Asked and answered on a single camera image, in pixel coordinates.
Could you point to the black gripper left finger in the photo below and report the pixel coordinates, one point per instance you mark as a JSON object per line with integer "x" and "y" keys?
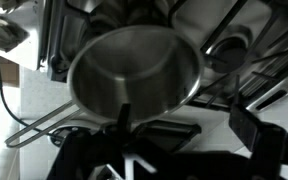
{"x": 124, "y": 115}

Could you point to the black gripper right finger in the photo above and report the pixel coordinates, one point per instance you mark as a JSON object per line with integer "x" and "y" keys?
{"x": 267, "y": 143}

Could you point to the stainless steel gas stove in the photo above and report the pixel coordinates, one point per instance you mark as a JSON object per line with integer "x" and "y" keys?
{"x": 260, "y": 66}

